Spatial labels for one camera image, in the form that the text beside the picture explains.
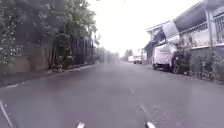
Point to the concrete kerb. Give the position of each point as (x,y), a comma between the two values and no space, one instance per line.
(76,68)

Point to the building with blue awning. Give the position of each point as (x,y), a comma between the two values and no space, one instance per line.
(150,50)

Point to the grey building with balcony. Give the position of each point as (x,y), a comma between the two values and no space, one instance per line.
(200,36)

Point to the row of trees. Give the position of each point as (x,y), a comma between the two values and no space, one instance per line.
(66,20)

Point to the vehicle under white cover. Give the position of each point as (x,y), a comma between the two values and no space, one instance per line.
(163,55)

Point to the robot's own part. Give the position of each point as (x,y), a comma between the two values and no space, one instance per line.
(80,125)
(150,125)

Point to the grey asphalt road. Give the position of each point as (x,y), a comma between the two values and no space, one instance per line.
(110,96)

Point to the dark metal fence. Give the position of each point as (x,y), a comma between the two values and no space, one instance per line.
(81,50)

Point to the low brown wall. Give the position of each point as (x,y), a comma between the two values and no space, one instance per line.
(33,61)

